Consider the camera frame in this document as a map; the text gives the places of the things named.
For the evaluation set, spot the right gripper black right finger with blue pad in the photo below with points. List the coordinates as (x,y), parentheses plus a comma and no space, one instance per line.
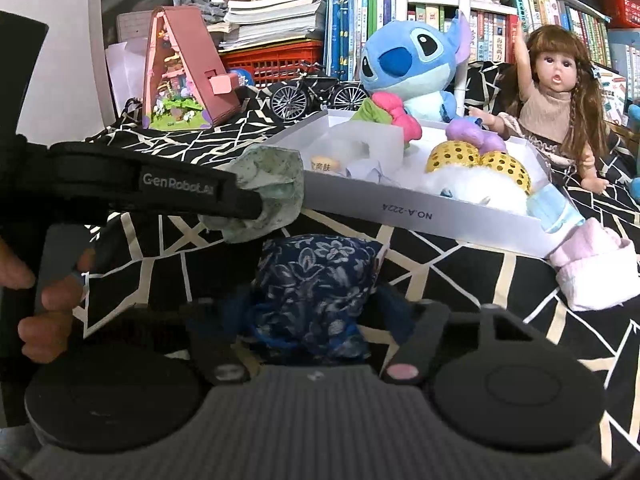
(416,329)

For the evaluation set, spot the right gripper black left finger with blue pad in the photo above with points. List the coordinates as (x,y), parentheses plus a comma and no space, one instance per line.
(214,326)

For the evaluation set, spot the navy floral fabric pouch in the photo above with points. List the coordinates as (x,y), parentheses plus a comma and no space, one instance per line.
(306,297)

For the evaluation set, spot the pale green fabric hat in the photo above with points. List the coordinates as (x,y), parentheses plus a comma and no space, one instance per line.
(277,175)

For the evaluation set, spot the pale pink soft cloth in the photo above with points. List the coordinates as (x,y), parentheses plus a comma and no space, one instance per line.
(596,269)

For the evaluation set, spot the light blue packaged cloth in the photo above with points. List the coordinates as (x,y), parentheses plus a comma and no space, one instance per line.
(553,209)

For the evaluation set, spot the purple fluffy plush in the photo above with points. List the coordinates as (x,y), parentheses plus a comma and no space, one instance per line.
(469,130)

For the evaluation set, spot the green pink scrunchie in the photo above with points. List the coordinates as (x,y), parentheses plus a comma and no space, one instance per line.
(388,109)

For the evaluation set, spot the person's left hand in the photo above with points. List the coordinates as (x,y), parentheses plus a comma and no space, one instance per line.
(45,334)

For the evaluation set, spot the black white patterned blanket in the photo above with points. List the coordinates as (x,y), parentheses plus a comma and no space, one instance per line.
(168,262)

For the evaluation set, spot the pink toy house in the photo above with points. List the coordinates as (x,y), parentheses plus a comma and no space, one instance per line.
(186,86)

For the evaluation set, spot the white shallow cardboard box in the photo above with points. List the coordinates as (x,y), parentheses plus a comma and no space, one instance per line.
(366,171)

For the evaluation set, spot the white plush with gold sequins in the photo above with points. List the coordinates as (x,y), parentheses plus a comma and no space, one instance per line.
(457,170)

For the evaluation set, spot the miniature black bicycle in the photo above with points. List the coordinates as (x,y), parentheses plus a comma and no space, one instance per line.
(314,90)

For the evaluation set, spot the grey crumpled cloth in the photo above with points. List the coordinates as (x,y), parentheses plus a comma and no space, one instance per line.
(211,12)

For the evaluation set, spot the red plastic basket left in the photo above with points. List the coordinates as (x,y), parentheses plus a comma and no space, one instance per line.
(261,66)

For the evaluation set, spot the red plastic basket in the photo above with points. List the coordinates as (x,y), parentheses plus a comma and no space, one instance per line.
(261,66)
(623,13)

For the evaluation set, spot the stack of white books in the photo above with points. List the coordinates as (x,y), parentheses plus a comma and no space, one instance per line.
(254,23)

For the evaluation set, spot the brown haired baby doll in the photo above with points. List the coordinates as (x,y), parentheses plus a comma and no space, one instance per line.
(552,99)

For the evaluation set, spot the blue Stitch plush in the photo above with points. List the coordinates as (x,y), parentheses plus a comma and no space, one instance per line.
(417,63)

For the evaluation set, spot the row of upright books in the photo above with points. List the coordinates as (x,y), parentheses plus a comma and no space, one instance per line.
(350,23)

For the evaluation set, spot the blue round plush toy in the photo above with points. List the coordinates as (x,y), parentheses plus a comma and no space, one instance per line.
(634,125)

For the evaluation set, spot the red plastic basket right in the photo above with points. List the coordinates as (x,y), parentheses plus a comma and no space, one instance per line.
(623,13)

